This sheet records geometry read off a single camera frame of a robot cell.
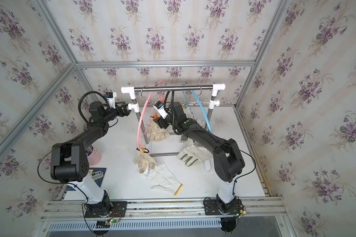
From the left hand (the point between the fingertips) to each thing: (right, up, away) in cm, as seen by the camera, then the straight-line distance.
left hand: (129, 104), depth 87 cm
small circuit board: (-7, -60, -16) cm, 63 cm away
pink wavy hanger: (+11, -15, -22) cm, 29 cm away
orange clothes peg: (+17, -7, -7) cm, 19 cm away
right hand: (+19, -6, -2) cm, 20 cm away
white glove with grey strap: (+38, -28, -7) cm, 48 cm away
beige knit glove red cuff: (+9, -32, -3) cm, 34 cm away
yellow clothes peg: (+11, -24, -14) cm, 30 cm away
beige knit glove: (+16, -17, +2) cm, 23 cm away
